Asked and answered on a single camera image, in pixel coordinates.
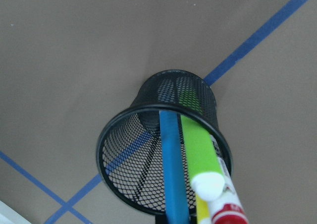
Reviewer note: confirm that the blue marker pen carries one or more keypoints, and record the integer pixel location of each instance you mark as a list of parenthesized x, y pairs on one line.
[(176, 206)]

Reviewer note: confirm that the black mesh pen cup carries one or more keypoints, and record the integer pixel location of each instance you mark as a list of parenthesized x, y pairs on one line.
[(129, 156)]

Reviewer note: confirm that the green highlighter pen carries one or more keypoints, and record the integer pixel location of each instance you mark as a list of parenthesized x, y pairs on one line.
[(205, 174)]

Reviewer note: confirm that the yellow highlighter pen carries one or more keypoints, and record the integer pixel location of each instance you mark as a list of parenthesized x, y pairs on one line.
[(203, 216)]

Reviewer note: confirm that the white red-capped marker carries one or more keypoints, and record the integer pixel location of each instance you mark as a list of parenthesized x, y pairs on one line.
[(227, 209)]

